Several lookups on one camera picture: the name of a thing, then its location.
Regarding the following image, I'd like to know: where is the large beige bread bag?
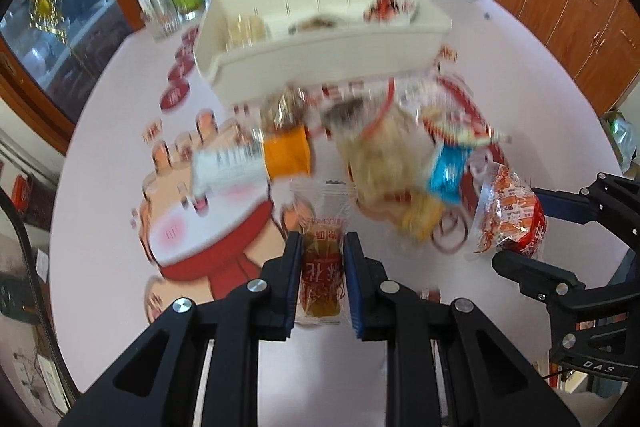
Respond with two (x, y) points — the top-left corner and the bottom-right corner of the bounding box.
(321, 78), (435, 227)

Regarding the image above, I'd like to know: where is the yellow small snack packet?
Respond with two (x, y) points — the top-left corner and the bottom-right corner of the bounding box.
(397, 191), (446, 242)

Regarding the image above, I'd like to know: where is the red-brown candy snack packet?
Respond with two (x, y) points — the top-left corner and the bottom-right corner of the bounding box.
(291, 180), (354, 327)

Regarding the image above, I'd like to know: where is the blue small snack packet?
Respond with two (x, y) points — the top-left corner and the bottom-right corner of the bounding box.
(426, 143), (473, 205)

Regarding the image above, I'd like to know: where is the orange red sausage bag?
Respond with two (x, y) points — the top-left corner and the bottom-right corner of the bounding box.
(470, 162), (547, 259)

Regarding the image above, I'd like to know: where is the orange and white snack packet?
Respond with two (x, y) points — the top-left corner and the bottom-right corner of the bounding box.
(191, 127), (312, 197)

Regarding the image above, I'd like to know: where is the clear drinking glass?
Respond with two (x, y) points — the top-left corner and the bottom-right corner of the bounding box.
(137, 0), (180, 41)

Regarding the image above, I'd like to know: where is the dark brownie snack bag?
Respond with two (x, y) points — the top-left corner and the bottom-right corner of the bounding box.
(260, 84), (307, 133)

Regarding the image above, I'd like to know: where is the white plastic storage bin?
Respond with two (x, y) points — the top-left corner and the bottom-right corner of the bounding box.
(193, 0), (452, 106)

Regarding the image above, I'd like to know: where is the wooden cabinet row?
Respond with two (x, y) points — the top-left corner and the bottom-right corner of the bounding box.
(495, 0), (639, 116)

